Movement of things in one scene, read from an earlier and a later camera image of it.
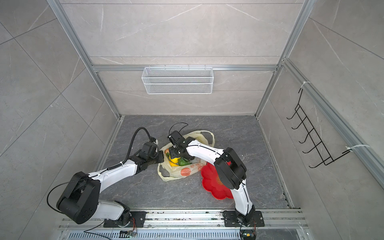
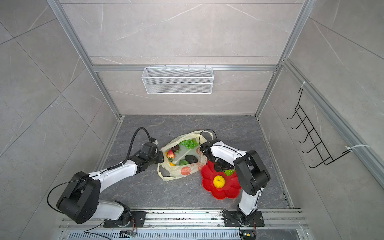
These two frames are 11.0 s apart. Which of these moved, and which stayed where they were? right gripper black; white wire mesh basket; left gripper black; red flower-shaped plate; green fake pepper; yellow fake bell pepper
Moved: right gripper black; yellow fake bell pepper
Stayed: left gripper black; green fake pepper; white wire mesh basket; red flower-shaped plate
